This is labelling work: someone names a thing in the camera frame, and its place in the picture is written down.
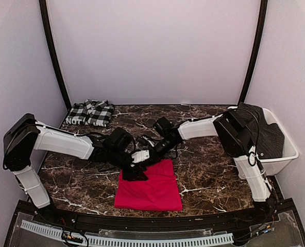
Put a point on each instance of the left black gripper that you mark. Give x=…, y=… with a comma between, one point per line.
x=131, y=175

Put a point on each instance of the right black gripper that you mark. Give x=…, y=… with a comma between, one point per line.
x=155, y=157

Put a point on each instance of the red garment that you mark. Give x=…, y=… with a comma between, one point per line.
x=159, y=193

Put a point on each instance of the black white checkered shirt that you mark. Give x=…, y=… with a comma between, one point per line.
x=91, y=112

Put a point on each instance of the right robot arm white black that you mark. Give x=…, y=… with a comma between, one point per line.
x=236, y=139

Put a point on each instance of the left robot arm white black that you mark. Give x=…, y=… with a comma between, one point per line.
x=28, y=135

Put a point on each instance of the white plastic laundry bin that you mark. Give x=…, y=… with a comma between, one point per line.
x=272, y=166

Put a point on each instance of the dark pinstriped button shirt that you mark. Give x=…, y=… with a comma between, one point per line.
x=269, y=135

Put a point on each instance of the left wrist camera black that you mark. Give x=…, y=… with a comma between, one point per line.
x=120, y=139

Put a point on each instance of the black front rail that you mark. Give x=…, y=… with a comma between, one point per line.
x=217, y=222

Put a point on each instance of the white slotted cable duct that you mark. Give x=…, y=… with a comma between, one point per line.
x=58, y=234

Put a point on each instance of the left black frame post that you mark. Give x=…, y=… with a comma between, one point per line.
x=53, y=53

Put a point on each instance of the black frame post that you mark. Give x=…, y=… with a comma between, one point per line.
x=255, y=50
x=53, y=53

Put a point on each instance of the right black frame post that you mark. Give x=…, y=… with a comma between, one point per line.
x=255, y=50

